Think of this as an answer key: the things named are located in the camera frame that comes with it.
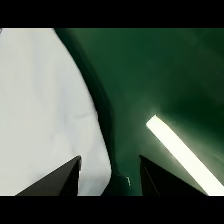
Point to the white garment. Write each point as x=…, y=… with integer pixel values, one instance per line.
x=40, y=100

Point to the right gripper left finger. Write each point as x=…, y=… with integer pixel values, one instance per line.
x=61, y=180

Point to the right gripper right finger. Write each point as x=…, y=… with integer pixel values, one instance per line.
x=160, y=181

